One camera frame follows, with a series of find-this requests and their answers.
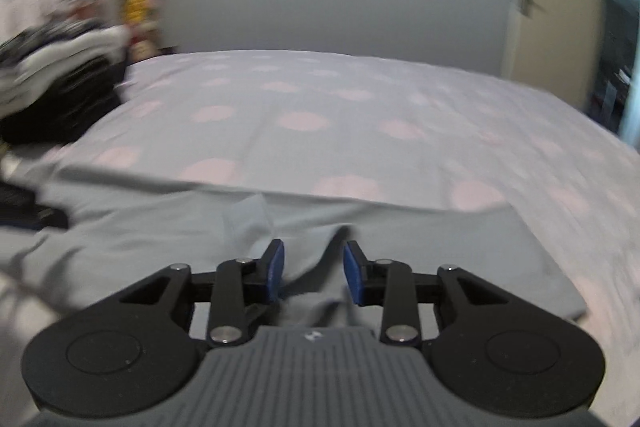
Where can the light grey pants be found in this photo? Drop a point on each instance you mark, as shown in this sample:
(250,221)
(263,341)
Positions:
(175,227)

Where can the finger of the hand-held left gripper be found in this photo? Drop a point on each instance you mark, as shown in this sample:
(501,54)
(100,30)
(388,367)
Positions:
(50,220)

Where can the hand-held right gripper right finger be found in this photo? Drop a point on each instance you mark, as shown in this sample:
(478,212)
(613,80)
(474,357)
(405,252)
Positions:
(353,276)

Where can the bed with pink dotted sheet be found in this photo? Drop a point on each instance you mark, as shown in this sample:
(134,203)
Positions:
(350,97)

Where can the cream door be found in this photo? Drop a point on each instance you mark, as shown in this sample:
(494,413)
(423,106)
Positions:
(555,7)

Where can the pile of folded clothes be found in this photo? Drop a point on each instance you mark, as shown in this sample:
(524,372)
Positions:
(55,82)

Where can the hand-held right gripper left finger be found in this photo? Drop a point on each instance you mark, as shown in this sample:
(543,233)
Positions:
(275,268)

